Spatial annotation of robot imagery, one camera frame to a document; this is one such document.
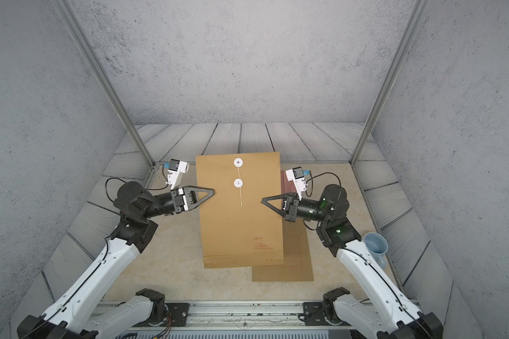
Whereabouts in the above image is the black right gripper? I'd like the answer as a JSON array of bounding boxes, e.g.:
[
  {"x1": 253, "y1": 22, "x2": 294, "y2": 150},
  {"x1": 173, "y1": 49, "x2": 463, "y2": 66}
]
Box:
[{"x1": 264, "y1": 194, "x2": 332, "y2": 227}]

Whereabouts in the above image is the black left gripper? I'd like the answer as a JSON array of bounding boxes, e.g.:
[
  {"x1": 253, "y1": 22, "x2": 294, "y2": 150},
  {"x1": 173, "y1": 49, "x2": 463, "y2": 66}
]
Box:
[{"x1": 140, "y1": 188, "x2": 213, "y2": 223}]

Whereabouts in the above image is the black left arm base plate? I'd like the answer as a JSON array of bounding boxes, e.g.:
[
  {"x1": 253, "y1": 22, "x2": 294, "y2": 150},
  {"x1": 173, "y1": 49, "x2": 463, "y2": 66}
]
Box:
[{"x1": 134, "y1": 302, "x2": 190, "y2": 328}]

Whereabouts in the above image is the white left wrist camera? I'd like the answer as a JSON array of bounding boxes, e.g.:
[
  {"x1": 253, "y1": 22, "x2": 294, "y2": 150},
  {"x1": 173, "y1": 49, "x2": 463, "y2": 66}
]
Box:
[{"x1": 163, "y1": 159, "x2": 189, "y2": 189}]

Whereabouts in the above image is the aluminium frame post right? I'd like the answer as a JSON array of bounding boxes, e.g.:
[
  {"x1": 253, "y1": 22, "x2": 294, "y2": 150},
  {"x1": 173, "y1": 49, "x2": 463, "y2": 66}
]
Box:
[{"x1": 350, "y1": 0, "x2": 430, "y2": 168}]

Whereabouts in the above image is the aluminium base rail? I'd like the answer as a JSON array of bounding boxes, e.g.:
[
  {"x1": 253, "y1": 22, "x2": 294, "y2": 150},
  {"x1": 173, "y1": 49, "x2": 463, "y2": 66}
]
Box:
[{"x1": 84, "y1": 298, "x2": 433, "y2": 339}]

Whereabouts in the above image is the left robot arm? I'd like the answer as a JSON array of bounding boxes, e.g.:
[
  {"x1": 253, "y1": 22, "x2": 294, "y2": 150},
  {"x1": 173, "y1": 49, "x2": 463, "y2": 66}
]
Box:
[{"x1": 17, "y1": 182, "x2": 214, "y2": 338}]

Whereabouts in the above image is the light blue mug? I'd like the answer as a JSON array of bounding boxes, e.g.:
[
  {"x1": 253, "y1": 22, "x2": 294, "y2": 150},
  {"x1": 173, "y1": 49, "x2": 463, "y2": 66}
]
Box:
[{"x1": 363, "y1": 232, "x2": 388, "y2": 269}]

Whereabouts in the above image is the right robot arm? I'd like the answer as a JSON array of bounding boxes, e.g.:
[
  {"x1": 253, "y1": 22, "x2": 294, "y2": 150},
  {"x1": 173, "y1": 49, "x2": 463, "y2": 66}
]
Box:
[{"x1": 261, "y1": 184, "x2": 444, "y2": 338}]

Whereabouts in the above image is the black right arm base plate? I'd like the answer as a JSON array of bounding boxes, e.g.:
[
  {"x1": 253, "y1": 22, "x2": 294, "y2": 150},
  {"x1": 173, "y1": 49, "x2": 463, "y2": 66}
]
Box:
[{"x1": 298, "y1": 302, "x2": 350, "y2": 326}]

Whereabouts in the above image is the brown kraft file bag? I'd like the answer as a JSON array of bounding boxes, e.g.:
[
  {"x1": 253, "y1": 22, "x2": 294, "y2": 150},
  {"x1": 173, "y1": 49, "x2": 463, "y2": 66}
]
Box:
[{"x1": 196, "y1": 152, "x2": 284, "y2": 268}]

